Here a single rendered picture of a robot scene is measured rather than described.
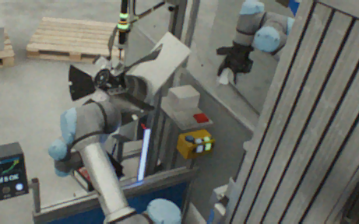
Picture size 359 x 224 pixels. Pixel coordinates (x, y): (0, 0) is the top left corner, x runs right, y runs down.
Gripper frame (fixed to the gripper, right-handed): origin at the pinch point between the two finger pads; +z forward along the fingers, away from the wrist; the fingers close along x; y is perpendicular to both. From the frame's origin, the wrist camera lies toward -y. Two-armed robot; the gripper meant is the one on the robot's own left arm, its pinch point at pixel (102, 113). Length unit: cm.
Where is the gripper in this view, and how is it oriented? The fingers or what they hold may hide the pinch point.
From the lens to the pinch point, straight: 181.3
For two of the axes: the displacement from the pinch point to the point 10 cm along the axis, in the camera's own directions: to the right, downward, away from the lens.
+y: -8.8, -2.5, 4.1
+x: 0.1, 8.5, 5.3
